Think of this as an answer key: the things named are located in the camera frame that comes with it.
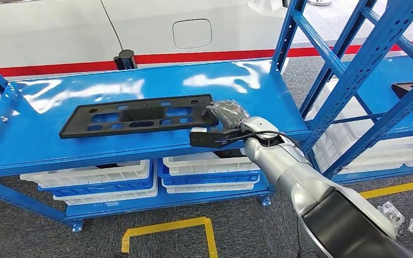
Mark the black camera bracket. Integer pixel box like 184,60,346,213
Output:
217,128,264,147

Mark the blue plastic crate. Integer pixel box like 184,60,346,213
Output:
158,159,262,187
37,162,156,198

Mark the yellow floor tape square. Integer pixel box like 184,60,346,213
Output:
359,178,413,200
120,216,218,258

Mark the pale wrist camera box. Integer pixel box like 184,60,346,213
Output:
189,127,229,148

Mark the blue metal shelf rack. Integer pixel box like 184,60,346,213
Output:
299,0,413,186
0,0,413,234

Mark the black cylinder post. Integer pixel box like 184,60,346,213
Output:
113,49,138,70

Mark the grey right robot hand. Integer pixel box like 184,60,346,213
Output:
202,99,251,131

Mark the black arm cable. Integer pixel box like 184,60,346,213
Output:
215,130,302,149

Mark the long black plastic panel part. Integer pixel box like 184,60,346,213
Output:
391,82,413,105
58,94,219,140

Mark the clear bag with hardware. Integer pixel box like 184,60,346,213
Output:
377,201,405,238

